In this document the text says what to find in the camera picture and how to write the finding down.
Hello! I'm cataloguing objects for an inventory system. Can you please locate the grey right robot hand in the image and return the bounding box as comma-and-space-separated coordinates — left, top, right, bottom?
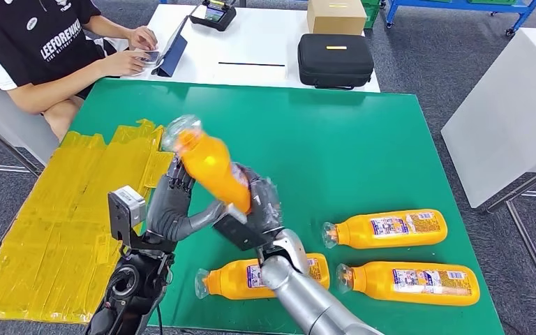
230, 163, 285, 237

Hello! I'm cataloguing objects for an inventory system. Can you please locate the person's left hand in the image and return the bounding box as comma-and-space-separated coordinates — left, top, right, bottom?
128, 26, 159, 51

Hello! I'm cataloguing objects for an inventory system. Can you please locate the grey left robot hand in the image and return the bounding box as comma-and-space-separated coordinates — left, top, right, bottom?
147, 157, 226, 242

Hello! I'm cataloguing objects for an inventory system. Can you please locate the yellow plastic sheet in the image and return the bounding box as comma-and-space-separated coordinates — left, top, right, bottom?
0, 119, 177, 324

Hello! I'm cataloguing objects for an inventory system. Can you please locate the cardboard box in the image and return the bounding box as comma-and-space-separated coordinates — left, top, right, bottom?
306, 0, 368, 36

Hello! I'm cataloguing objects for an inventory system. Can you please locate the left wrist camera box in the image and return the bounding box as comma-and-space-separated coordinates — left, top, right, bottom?
107, 186, 148, 248

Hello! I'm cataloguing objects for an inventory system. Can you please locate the white side table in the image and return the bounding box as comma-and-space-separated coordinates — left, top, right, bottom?
440, 27, 536, 320

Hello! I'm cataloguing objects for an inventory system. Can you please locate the thin black strip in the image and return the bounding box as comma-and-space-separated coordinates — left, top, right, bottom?
218, 61, 286, 68

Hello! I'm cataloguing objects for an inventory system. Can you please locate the tablet with blue cover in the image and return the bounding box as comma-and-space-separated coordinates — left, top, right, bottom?
151, 15, 189, 77

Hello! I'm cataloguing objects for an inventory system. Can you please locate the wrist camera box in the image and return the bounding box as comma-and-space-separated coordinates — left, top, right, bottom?
213, 205, 269, 252
107, 186, 148, 248

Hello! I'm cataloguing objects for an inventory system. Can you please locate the person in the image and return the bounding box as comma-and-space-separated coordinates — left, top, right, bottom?
0, 0, 159, 142

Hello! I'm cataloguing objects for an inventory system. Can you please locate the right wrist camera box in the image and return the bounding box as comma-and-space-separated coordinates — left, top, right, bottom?
213, 205, 269, 252

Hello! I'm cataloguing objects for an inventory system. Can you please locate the green table mat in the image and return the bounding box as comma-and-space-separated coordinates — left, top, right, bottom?
69, 77, 505, 335

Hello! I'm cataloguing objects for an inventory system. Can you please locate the black carrying case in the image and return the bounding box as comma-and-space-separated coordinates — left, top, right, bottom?
297, 33, 375, 90

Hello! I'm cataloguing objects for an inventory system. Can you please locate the blue wheeled cart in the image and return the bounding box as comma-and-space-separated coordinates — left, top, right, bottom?
382, 0, 536, 37

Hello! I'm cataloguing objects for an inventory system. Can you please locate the person's right hand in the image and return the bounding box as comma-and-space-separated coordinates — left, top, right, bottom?
105, 50, 151, 77

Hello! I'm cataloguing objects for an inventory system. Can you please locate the black remote controller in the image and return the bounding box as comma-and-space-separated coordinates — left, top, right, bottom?
189, 0, 237, 32

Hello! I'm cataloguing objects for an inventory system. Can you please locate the orange detergent bottle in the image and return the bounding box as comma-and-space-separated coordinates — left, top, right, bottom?
336, 261, 481, 307
161, 114, 253, 216
322, 209, 448, 250
195, 253, 330, 301

